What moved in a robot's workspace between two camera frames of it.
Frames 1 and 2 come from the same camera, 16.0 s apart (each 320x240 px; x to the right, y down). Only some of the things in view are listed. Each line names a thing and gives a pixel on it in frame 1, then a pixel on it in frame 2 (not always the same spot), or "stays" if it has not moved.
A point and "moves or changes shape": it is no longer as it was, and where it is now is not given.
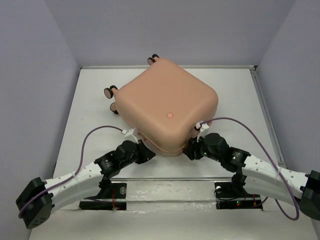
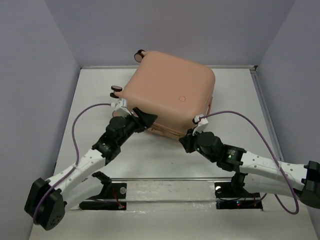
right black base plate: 227,197 stays
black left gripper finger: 143,154 → 147,119
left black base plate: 117,201 stays
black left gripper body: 132,158 → 132,125
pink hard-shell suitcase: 163,103 moves or changes shape
